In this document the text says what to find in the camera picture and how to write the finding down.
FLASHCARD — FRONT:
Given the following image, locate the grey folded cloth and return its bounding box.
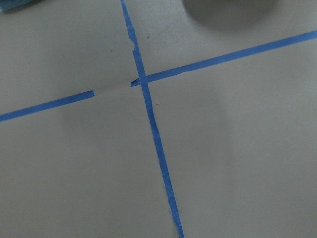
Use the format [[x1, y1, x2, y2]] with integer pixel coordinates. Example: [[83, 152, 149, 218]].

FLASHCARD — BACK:
[[0, 0, 34, 12]]

